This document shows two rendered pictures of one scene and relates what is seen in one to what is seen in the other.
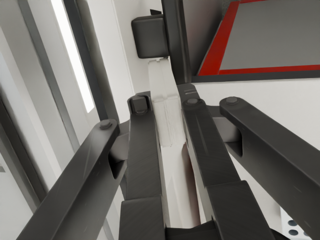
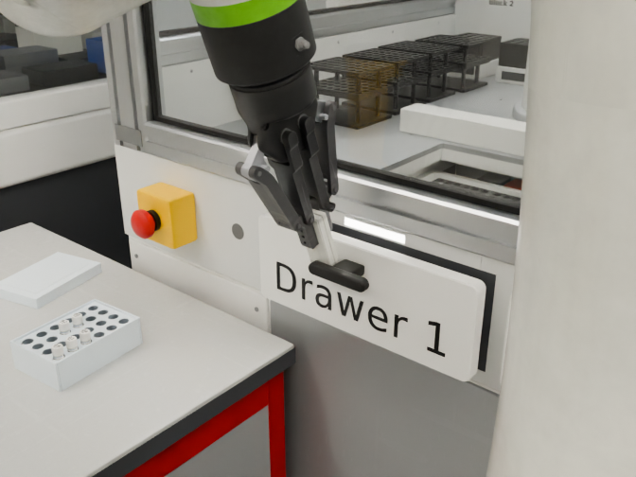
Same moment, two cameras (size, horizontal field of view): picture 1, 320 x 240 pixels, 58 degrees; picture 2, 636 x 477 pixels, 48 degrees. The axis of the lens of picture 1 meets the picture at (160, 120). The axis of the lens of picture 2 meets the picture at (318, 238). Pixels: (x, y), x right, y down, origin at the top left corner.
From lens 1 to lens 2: 0.61 m
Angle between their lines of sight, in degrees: 33
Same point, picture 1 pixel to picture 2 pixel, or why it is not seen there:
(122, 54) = (354, 245)
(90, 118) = (341, 217)
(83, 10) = not seen: hidden behind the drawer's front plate
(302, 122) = (174, 379)
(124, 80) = (342, 239)
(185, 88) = (313, 241)
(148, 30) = (352, 267)
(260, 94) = (229, 373)
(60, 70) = (371, 213)
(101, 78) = not seen: hidden behind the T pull
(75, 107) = (352, 208)
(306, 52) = not seen: outside the picture
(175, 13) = (347, 275)
